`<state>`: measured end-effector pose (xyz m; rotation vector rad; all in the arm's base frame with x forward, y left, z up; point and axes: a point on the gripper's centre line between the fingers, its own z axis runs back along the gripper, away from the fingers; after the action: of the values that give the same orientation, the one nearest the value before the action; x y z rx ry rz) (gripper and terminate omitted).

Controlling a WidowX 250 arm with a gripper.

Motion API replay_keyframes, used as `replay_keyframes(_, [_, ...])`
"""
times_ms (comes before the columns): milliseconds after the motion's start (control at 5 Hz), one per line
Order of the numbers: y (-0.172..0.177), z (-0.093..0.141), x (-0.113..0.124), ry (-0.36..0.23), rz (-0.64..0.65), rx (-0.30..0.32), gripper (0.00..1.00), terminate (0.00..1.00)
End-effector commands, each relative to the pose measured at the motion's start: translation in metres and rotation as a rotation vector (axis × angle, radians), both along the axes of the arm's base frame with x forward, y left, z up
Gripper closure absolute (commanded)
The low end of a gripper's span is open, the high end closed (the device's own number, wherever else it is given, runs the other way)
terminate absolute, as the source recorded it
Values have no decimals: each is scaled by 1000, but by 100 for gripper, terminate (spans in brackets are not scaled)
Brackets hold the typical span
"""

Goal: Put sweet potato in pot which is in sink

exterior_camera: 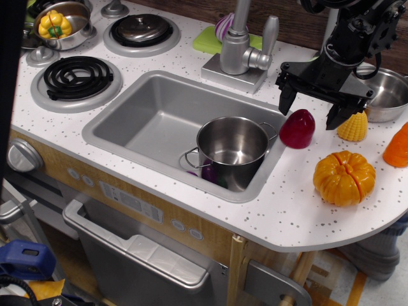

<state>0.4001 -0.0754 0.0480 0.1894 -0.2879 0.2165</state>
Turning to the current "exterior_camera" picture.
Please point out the steel pot in sink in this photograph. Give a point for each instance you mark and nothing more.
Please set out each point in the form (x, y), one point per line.
(238, 143)

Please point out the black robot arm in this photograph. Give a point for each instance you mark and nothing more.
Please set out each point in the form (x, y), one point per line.
(368, 25)

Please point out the yellow toy bell pepper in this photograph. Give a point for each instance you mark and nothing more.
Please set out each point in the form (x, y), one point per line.
(54, 25)

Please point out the dark red toy sweet potato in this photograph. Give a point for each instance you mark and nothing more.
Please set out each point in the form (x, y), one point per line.
(298, 130)

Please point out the back burner with lid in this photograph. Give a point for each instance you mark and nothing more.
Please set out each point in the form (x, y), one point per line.
(143, 35)

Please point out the blue clamp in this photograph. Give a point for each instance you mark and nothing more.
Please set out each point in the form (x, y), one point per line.
(27, 260)

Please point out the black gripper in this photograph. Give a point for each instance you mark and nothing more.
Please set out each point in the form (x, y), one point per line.
(328, 77)

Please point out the yellow toy corn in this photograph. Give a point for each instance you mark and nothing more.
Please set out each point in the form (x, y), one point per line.
(355, 128)

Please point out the grey stove knob back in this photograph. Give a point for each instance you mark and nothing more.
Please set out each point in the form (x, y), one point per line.
(114, 9)

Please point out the steel pot on right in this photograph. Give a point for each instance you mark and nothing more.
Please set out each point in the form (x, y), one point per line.
(390, 96)

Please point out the black coil front burner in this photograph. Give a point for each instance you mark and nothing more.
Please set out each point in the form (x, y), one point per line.
(76, 84)

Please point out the purple toy onion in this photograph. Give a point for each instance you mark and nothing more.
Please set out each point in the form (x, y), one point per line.
(222, 26)

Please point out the silver toy faucet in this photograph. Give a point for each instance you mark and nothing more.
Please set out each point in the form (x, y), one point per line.
(239, 65)

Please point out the purple toy eggplant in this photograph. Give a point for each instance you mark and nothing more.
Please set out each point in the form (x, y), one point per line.
(211, 171)

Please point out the grey stove knob front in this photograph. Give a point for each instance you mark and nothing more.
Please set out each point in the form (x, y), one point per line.
(42, 56)

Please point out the grey stove knob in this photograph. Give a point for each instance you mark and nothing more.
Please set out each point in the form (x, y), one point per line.
(42, 56)
(114, 9)

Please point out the steel bowl top left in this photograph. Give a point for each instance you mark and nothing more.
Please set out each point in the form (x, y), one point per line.
(79, 16)

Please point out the orange toy carrot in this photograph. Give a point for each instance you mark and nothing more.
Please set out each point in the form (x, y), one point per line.
(396, 151)

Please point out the orange toy pumpkin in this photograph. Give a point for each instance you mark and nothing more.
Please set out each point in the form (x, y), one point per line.
(344, 178)

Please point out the silver round oven knob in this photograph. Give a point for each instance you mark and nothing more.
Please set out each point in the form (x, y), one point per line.
(22, 157)

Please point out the green cutting board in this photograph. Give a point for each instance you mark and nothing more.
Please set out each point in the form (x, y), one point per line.
(207, 42)

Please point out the grey toy sink basin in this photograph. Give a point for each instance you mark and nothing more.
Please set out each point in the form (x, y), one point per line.
(156, 120)

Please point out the grey sock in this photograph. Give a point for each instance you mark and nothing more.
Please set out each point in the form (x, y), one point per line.
(377, 256)

